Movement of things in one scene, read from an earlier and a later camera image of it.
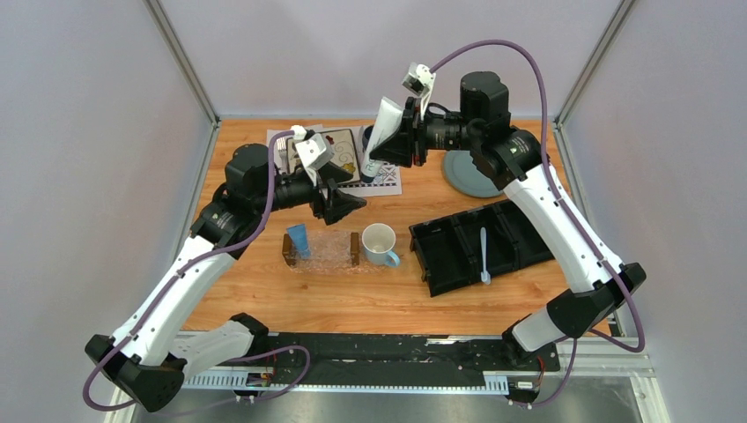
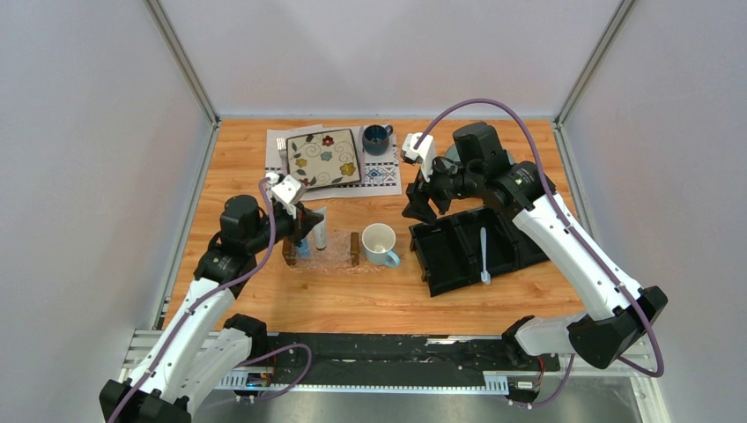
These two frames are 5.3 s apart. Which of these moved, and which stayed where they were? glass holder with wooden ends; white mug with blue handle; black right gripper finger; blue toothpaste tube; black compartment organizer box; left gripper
Moved: black right gripper finger; left gripper
Stayed: glass holder with wooden ends; black compartment organizer box; blue toothpaste tube; white mug with blue handle
